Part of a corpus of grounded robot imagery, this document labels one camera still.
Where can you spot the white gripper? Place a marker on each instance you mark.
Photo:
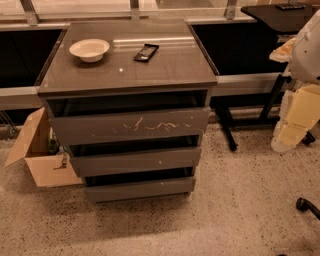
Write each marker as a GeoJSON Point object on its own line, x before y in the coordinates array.
{"type": "Point", "coordinates": [307, 56]}

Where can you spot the grey bottom drawer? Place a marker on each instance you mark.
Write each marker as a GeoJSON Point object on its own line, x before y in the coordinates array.
{"type": "Point", "coordinates": [154, 188]}

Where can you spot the grey drawer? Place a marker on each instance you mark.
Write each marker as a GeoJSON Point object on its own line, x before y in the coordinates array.
{"type": "Point", "coordinates": [92, 129]}
{"type": "Point", "coordinates": [154, 188]}
{"type": "Point", "coordinates": [98, 165]}

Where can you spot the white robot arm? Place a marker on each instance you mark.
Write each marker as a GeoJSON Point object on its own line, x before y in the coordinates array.
{"type": "Point", "coordinates": [304, 62]}

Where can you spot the grey middle drawer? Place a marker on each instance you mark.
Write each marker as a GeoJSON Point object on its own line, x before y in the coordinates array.
{"type": "Point", "coordinates": [98, 165]}

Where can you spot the grey drawer cabinet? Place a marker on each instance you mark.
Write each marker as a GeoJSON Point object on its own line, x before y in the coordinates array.
{"type": "Point", "coordinates": [178, 76]}

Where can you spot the grey top drawer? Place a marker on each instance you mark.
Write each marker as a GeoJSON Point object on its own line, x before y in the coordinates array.
{"type": "Point", "coordinates": [92, 129]}

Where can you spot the black rolling side table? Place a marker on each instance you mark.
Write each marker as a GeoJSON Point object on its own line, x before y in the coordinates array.
{"type": "Point", "coordinates": [274, 27]}

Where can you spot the black device on table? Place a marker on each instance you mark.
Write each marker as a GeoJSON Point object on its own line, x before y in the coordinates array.
{"type": "Point", "coordinates": [290, 6]}

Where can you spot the black remote control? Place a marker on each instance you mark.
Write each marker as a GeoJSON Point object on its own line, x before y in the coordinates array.
{"type": "Point", "coordinates": [146, 53]}

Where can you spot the black chair caster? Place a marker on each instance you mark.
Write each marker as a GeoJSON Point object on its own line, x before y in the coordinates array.
{"type": "Point", "coordinates": [304, 205]}

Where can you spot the white bowl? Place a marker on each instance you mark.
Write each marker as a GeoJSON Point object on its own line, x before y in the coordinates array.
{"type": "Point", "coordinates": [89, 50]}

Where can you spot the green bottle in box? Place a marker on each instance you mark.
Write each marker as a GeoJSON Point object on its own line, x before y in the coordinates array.
{"type": "Point", "coordinates": [53, 144]}

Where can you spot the cardboard box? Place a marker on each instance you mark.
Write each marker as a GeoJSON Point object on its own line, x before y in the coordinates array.
{"type": "Point", "coordinates": [47, 170]}

